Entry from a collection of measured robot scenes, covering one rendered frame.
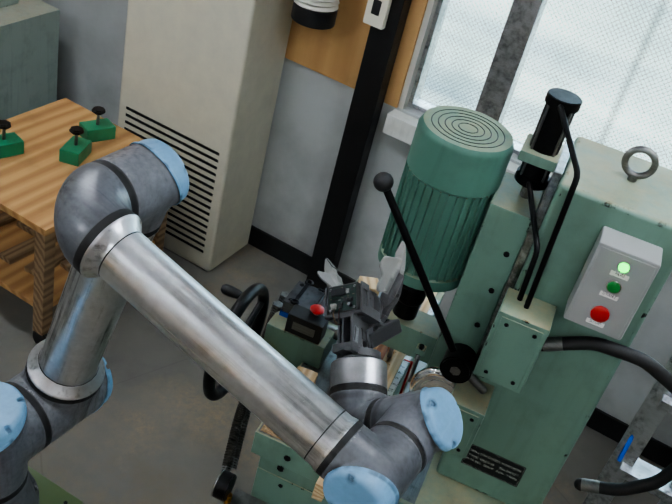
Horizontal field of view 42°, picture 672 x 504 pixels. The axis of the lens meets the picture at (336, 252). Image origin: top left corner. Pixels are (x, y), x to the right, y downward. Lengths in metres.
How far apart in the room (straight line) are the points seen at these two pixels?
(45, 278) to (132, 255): 1.68
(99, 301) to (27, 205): 1.35
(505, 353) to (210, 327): 0.57
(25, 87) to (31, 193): 0.96
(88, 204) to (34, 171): 1.77
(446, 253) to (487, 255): 0.07
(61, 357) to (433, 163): 0.76
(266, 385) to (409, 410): 0.21
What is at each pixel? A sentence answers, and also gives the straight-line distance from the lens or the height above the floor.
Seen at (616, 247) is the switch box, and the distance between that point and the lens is 1.42.
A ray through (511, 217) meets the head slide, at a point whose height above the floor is 1.41.
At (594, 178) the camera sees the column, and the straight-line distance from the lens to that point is 1.51.
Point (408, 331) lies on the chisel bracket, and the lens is 1.76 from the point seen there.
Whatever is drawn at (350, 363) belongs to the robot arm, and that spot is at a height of 1.26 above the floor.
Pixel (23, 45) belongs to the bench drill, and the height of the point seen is 0.60.
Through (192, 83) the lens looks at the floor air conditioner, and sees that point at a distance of 3.20.
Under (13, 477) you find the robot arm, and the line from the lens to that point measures 1.78.
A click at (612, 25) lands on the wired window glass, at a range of 2.88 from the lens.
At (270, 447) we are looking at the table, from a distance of 1.71.
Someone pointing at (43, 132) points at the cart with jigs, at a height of 0.53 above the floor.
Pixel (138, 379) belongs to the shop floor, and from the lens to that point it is 3.03.
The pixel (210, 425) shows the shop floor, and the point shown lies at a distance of 2.92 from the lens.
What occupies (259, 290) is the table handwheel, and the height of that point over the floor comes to 0.94.
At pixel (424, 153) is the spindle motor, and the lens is 1.52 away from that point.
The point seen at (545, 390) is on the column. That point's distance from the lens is 1.67.
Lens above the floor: 2.15
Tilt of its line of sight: 35 degrees down
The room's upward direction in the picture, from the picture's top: 15 degrees clockwise
